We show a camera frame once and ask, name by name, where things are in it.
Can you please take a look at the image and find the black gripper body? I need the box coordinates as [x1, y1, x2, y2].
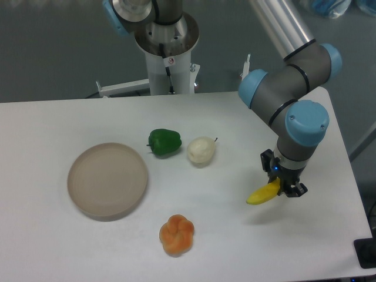
[267, 157, 304, 191]

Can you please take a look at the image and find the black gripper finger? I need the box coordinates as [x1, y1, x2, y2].
[260, 149, 274, 173]
[284, 182, 308, 197]

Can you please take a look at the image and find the yellow toy banana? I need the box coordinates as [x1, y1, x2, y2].
[246, 178, 280, 205]

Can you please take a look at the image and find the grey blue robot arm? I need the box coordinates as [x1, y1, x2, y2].
[102, 1, 342, 197]

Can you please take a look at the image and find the white toy pear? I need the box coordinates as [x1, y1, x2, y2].
[187, 136, 217, 164]

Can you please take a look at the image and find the grey table leg strut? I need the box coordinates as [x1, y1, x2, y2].
[348, 122, 376, 162]

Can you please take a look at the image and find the black device at table edge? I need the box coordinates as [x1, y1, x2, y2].
[354, 238, 375, 269]

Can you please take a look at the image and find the green toy bell pepper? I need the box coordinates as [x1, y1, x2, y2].
[147, 129, 182, 156]

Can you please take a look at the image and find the orange toy bread roll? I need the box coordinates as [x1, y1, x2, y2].
[159, 214, 194, 256]

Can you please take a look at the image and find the blue plastic bag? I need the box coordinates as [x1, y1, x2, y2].
[298, 0, 375, 19]

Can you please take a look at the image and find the beige round plate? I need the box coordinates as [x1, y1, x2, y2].
[67, 143, 148, 221]

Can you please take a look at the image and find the white upright bracket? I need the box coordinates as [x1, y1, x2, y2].
[241, 53, 251, 80]

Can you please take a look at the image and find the white metal bracket bar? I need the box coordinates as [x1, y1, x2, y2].
[96, 79, 150, 97]

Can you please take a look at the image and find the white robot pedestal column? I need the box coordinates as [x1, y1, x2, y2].
[135, 12, 200, 95]

